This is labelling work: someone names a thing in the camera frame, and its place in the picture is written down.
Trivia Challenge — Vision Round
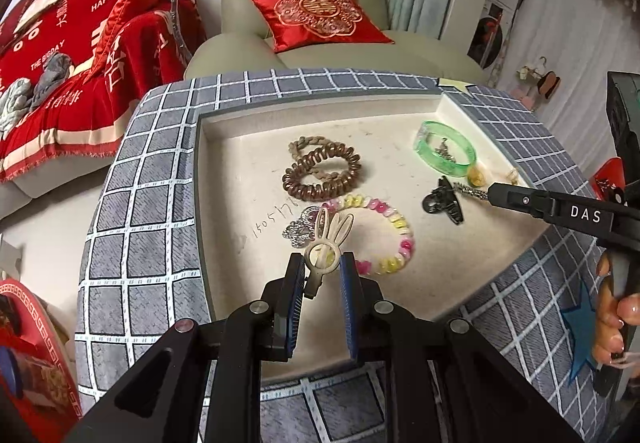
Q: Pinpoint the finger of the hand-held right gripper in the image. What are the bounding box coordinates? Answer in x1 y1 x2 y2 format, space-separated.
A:
487 182 626 238

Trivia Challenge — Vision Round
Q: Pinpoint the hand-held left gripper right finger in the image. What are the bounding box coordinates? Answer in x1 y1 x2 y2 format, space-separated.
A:
339 250 596 443

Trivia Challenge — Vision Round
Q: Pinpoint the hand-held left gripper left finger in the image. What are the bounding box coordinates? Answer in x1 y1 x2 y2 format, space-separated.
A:
65 252 307 443

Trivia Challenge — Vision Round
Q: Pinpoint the beige bunny hair clip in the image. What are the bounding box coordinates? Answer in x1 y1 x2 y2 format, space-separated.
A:
302 208 355 300

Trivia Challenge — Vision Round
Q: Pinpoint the silver crown brooch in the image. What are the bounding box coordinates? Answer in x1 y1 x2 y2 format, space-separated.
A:
282 204 323 251

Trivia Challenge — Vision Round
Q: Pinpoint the silver tower hair clip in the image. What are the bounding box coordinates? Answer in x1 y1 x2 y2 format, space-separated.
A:
452 180 491 201

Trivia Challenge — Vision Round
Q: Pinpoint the yellow cord bracelet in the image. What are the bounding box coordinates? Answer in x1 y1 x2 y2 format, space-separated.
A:
467 163 521 189

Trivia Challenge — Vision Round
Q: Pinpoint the pink yellow white bead bracelet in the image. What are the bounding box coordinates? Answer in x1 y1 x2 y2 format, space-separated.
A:
325 193 416 276

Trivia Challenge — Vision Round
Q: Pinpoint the black claw hair clip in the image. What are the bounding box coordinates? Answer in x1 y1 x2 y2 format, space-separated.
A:
420 176 466 225

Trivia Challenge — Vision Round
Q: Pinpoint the brown spiral hair tie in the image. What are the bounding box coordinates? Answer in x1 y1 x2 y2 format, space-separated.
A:
281 143 362 203

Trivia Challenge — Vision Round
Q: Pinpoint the small silver brooch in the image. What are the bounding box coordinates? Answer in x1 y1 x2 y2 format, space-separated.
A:
432 137 457 164

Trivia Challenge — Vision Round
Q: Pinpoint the grey tray with white lining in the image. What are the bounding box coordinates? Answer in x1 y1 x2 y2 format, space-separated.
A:
192 90 550 384

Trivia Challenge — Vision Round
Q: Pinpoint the person's right hand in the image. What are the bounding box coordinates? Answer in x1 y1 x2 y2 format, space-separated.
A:
591 253 640 369

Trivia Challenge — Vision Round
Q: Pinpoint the brown oval ornament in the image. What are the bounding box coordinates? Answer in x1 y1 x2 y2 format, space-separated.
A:
537 72 561 101

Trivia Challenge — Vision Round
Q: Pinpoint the green translucent bangle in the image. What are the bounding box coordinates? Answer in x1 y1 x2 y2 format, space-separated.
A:
412 120 478 177

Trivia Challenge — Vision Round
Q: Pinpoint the blue star sticker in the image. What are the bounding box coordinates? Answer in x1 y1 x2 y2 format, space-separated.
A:
560 280 601 381

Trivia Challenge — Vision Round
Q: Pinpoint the pale green star sticker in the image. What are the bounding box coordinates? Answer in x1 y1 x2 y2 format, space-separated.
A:
436 77 476 94

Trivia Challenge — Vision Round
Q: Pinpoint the white panel with dark discs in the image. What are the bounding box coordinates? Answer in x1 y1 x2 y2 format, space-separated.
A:
467 0 546 84

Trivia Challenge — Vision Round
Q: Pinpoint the grey checked tablecloth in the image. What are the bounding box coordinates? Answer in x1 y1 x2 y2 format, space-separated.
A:
75 67 626 443

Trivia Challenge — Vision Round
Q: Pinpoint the red round gift box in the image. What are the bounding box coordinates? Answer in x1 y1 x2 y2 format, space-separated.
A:
0 278 83 430

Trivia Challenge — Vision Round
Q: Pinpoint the red blanket sofa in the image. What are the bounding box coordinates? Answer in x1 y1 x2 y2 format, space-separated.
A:
0 0 208 181

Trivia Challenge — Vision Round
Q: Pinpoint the red embroidered cushion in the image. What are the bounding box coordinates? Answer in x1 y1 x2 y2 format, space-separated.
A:
250 0 396 54

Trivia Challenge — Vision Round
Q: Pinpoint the blue round lid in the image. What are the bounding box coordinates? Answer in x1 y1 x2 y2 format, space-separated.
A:
0 348 23 399

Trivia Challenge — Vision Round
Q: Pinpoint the pale grey sofa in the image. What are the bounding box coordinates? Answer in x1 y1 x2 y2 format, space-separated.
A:
0 168 111 219

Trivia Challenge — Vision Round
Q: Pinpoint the red satin pillow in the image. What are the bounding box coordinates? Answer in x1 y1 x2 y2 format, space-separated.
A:
90 0 147 80

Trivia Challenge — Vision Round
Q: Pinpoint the brown braided bracelet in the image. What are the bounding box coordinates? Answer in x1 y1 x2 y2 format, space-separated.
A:
288 136 351 174

